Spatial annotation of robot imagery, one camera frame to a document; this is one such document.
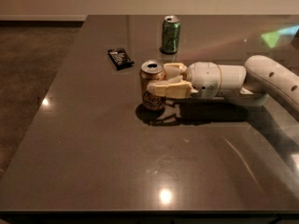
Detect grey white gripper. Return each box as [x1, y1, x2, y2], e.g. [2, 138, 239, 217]
[147, 62, 221, 99]

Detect black snack packet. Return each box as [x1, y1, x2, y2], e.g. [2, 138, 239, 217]
[107, 48, 135, 70]

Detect green soda can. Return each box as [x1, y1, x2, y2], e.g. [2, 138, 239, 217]
[162, 15, 180, 54]

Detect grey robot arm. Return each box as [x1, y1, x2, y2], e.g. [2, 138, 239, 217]
[146, 55, 299, 118]

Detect orange soda can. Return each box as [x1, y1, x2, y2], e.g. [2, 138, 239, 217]
[140, 60, 165, 111]

